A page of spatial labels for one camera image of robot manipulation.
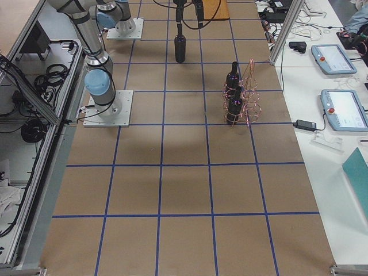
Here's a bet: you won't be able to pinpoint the wooden tray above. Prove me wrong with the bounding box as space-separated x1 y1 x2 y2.
203 0 230 21

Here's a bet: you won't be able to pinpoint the dark wine bottle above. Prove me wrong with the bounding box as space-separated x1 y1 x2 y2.
226 86 243 125
226 61 240 89
174 24 186 63

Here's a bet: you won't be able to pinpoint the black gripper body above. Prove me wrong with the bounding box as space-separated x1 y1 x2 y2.
173 0 187 9

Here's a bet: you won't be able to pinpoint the white cloth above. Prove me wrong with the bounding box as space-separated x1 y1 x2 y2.
0 159 21 222

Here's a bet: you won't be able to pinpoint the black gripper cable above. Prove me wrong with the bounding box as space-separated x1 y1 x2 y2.
152 0 223 30

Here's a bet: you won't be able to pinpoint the lower teach pendant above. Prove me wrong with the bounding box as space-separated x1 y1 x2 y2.
320 89 367 132

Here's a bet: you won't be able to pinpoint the teal book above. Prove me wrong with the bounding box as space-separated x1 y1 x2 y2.
342 148 367 217

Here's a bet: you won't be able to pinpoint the teach pendant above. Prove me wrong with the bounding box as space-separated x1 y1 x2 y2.
311 44 357 75
320 89 367 132

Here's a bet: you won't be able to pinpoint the coiled black cables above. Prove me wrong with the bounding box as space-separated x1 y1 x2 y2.
33 63 70 95

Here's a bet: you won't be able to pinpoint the aluminium frame post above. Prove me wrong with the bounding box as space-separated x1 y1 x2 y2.
269 0 304 66

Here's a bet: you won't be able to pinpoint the copper wire bottle basket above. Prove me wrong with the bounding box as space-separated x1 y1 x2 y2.
223 59 262 126

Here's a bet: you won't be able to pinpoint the black power adapter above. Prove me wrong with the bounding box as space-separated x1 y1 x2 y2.
293 120 317 132

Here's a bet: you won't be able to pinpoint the small black camera device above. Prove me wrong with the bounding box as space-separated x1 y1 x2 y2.
289 41 306 53

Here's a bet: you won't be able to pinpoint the upper teach pendant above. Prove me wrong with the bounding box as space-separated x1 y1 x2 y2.
311 44 357 75

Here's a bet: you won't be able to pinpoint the dark wine bottle front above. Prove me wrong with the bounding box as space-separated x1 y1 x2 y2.
226 86 243 125

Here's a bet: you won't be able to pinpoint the clear acrylic stand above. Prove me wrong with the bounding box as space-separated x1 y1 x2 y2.
311 132 344 152

